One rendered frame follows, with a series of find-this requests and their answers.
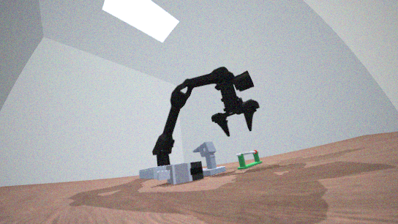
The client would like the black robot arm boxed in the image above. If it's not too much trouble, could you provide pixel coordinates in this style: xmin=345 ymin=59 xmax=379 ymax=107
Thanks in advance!
xmin=152 ymin=67 xmax=254 ymax=166

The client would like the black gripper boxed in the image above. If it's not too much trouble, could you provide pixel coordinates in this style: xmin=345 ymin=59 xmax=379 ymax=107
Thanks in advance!
xmin=211 ymin=92 xmax=260 ymax=136

